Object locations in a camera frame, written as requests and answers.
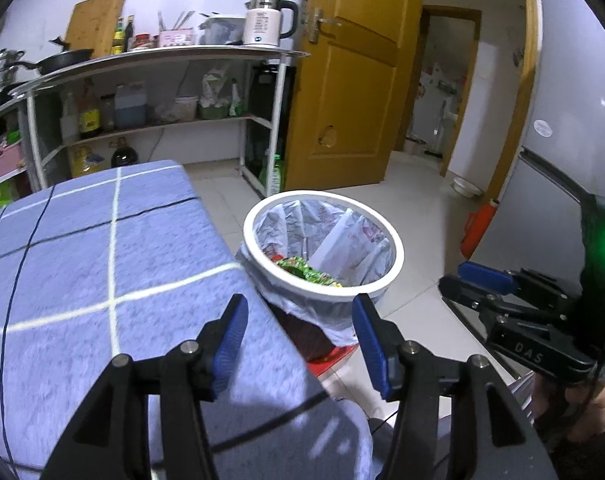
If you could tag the yellow cooking oil bottle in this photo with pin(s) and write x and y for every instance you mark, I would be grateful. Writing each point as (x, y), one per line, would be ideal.
(85, 161)

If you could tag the white appliance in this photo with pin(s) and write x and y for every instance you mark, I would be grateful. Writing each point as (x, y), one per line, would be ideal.
(432, 110)

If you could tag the tall soy sauce bottle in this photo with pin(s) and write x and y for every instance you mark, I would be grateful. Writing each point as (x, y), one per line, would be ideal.
(89, 116)

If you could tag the blue liquid jug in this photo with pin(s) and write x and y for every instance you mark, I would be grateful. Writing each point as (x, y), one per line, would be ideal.
(130, 107)

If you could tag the metal door lock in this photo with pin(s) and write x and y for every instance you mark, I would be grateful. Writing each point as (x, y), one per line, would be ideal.
(316, 22)

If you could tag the small dark bottle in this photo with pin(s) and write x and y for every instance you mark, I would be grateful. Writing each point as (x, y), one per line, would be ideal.
(107, 119)

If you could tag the translucent bin liner bag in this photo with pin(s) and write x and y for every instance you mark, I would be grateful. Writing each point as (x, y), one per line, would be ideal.
(282, 220)

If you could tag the white metal shelf rack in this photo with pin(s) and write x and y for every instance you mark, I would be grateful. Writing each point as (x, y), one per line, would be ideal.
(157, 55)

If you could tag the wooden cutting board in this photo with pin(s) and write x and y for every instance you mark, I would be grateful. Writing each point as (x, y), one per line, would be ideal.
(95, 25)

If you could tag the green snack wrapper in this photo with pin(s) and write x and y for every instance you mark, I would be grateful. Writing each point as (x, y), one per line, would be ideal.
(302, 268)

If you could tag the small food container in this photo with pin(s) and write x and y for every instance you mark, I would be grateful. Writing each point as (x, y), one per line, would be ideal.
(185, 109)

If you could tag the low shelf unit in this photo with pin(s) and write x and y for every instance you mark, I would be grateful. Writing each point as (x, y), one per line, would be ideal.
(2, 110)

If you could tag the white round bin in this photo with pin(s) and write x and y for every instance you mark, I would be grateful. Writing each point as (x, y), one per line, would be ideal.
(399, 252)

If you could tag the yellow door frame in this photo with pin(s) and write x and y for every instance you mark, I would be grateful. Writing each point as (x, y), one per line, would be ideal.
(522, 85)

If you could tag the grey refrigerator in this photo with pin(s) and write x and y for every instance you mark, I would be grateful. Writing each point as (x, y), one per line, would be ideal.
(572, 85)

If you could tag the large dark liquid bottle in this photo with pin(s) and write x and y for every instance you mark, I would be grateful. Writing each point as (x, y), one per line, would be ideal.
(124, 156)

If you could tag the slim dark sauce bottle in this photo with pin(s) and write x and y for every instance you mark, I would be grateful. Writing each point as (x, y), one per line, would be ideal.
(130, 34)

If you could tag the inner room door frame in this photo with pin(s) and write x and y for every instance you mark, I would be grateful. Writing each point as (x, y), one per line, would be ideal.
(465, 85)

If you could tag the blue checked blanket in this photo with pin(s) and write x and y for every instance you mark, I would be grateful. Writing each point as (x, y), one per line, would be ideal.
(82, 260)

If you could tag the orange plastic bottle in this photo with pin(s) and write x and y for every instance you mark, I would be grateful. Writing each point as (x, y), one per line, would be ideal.
(477, 227)

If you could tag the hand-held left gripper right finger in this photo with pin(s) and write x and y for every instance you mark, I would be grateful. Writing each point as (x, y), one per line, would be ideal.
(370, 345)

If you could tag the black frying pan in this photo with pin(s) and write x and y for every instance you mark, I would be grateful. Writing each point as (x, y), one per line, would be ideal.
(62, 59)

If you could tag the yellow-label sauce bottle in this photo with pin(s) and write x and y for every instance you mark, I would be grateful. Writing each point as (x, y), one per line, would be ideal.
(117, 39)

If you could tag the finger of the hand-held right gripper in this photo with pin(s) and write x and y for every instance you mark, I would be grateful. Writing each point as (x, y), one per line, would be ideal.
(463, 293)
(482, 277)

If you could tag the clear printed plastic bag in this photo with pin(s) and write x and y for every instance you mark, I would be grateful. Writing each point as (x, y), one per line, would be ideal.
(352, 240)

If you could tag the bundle of plastic bags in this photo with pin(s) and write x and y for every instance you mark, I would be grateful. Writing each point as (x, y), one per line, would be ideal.
(220, 95)

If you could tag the pink chopstick holder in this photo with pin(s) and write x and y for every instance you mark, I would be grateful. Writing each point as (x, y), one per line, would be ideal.
(175, 38)

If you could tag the round white sticker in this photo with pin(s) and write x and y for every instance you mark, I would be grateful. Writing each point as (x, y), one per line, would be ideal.
(543, 128)

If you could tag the yellow wooden door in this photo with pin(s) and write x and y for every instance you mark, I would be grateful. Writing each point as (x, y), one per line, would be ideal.
(352, 85)

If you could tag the grey striped cloth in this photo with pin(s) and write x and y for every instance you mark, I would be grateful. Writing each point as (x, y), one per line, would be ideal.
(522, 396)

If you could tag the person's right hand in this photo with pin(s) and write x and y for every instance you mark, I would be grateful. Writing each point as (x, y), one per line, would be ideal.
(589, 410)

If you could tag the pink basket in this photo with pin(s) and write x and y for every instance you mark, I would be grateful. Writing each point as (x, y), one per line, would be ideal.
(2, 160)

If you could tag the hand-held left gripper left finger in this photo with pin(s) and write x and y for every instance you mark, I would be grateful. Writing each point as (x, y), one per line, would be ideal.
(230, 345)

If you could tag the clear plastic container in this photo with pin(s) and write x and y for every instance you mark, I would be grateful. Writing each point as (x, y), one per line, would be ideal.
(222, 30)

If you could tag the white electric kettle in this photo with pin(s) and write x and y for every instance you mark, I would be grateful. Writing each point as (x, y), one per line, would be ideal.
(265, 22)

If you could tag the white floor bowl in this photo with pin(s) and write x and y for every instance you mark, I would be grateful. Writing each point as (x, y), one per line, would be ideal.
(465, 188)

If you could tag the green plastic bottle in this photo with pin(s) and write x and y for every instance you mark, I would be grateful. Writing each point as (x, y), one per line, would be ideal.
(273, 176)

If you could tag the white plastic bottle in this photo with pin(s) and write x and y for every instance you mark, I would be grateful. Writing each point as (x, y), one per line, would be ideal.
(68, 116)

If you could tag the red-lid jar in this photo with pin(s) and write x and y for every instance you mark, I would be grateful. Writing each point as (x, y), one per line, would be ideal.
(143, 41)

